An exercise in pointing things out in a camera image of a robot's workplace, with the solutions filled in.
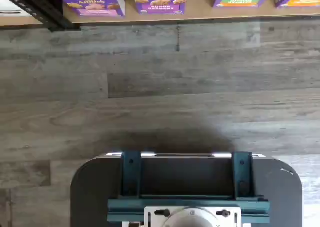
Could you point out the purple box pink patch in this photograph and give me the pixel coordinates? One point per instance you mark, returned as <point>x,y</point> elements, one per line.
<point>95,2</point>

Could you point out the dark rounded robot base platform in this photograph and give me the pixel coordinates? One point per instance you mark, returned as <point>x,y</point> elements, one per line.
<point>92,187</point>

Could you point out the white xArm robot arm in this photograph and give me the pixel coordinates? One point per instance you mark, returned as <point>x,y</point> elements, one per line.
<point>190,218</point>

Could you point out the wooden shelf board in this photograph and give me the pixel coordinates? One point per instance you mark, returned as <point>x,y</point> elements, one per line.
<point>175,18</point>

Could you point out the purple box violet patch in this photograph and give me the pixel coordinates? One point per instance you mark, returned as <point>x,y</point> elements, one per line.
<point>160,0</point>

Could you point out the teal metal cross bar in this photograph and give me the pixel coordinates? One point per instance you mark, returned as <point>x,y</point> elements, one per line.
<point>125,208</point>

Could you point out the white mounting plate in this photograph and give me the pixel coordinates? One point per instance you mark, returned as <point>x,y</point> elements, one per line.
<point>152,219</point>

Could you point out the teal metal upright bracket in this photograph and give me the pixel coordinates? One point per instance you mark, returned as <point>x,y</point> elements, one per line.
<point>242,174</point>
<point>130,174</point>

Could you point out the black metal shelving frame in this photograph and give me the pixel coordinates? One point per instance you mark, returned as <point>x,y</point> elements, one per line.
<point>50,14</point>

